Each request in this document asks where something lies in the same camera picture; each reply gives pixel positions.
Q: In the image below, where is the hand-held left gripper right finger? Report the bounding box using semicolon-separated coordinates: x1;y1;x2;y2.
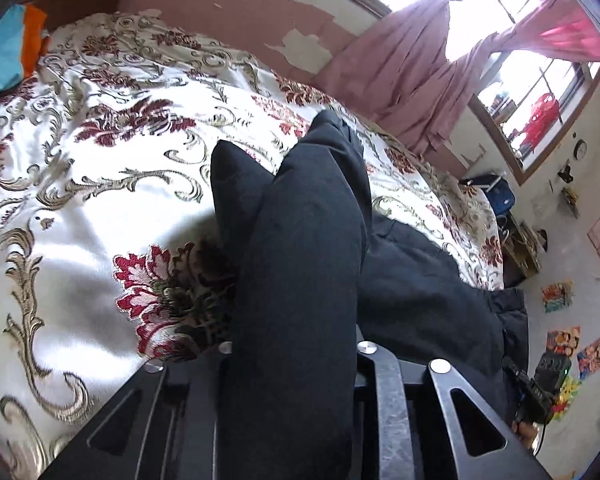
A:
350;341;553;480

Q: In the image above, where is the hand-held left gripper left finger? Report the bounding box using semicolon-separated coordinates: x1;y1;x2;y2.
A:
40;342;233;480

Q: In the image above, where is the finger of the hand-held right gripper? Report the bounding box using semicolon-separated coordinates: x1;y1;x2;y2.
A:
501;357;531;387

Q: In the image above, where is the black padded jacket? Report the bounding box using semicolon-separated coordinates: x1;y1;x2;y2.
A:
210;109;531;480

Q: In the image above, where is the person's right hand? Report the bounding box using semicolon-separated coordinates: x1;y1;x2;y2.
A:
511;419;538;445

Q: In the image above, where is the wooden side desk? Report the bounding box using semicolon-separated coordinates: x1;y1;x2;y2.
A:
500;212;548;281

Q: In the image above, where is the blue bag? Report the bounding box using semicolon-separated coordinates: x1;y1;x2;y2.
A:
462;172;513;216

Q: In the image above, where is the floral white bedspread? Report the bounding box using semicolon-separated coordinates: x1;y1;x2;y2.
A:
0;10;506;480

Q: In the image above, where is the wooden framed window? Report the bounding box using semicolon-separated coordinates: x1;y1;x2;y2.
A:
322;0;600;186

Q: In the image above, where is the red hanging garment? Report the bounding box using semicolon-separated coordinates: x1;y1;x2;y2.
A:
522;92;556;146

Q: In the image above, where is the pink curtain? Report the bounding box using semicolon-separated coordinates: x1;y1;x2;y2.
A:
312;0;600;161

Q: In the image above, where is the teal cloth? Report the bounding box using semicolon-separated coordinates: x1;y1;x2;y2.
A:
0;4;28;106

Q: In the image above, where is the yellow wall poster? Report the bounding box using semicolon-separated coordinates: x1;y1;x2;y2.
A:
550;375;582;421

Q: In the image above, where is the colourful wall poster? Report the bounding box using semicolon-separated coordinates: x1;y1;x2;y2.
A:
540;281;576;313
576;332;600;378
545;327;581;358

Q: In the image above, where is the black cable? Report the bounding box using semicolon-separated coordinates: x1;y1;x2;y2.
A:
532;420;553;453

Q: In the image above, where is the small wall shelf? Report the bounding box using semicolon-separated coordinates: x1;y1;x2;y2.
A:
560;187;581;218

